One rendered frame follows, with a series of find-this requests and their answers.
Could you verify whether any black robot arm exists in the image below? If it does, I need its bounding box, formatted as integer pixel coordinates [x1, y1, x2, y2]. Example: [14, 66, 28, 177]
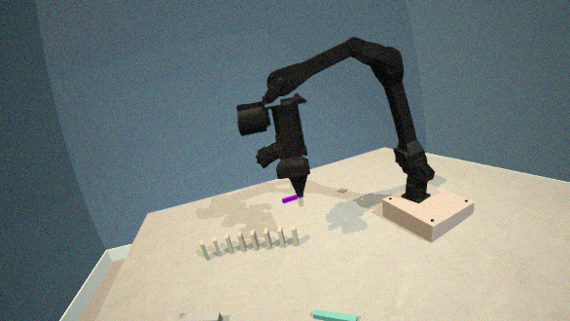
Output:
[236, 37, 435, 203]

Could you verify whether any purple flat bar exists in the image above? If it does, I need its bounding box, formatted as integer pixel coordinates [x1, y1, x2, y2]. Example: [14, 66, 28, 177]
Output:
[282, 195, 298, 203]

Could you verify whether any teal flat bar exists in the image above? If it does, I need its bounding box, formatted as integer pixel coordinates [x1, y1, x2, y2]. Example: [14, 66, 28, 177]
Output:
[313, 308, 358, 321]

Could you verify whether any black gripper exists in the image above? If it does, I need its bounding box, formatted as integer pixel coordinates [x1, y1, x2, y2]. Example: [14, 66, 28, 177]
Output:
[275, 125, 310, 197]

